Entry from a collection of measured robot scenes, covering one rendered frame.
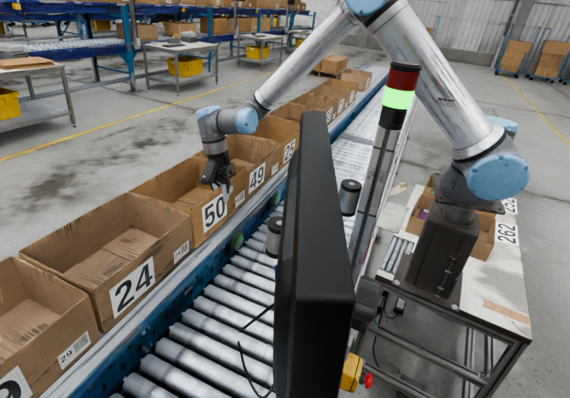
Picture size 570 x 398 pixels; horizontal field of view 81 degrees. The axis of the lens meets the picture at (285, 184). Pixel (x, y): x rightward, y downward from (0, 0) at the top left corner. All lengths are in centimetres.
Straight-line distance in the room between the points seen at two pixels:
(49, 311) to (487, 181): 128
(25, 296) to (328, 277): 110
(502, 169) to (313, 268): 83
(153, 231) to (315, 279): 115
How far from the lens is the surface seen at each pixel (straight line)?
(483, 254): 184
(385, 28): 97
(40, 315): 123
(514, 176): 108
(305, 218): 34
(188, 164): 161
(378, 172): 67
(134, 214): 141
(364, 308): 92
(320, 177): 41
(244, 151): 194
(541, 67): 1549
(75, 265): 134
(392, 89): 61
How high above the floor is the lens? 174
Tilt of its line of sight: 29 degrees down
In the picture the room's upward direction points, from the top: 6 degrees clockwise
